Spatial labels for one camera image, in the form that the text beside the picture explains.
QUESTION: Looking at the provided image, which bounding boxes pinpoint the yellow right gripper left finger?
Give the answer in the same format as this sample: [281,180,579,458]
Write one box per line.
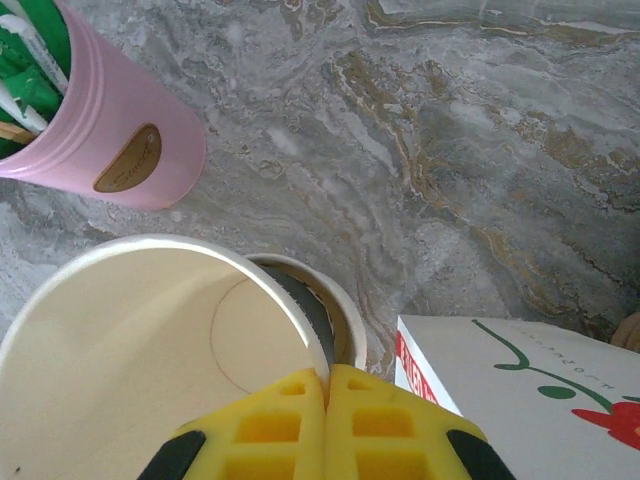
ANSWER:
[135,366,327,480]

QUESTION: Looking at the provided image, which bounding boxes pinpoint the black sleeved paper cup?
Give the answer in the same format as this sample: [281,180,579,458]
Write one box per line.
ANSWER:
[0,233,337,480]

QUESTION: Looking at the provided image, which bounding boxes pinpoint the white flower print paper bag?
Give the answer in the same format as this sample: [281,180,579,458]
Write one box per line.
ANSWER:
[394,314,640,480]

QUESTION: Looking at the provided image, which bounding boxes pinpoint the pink metal canister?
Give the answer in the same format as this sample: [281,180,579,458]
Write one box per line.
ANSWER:
[0,0,208,211]

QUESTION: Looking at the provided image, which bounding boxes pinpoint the stacked paper cups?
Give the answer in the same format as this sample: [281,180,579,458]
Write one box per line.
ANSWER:
[244,253,370,374]

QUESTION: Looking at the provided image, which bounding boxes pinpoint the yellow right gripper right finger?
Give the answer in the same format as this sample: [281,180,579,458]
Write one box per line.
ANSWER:
[325,363,519,480]

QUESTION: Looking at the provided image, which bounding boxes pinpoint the wooden stirrer stick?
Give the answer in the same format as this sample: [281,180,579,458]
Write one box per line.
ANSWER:
[0,121,37,147]

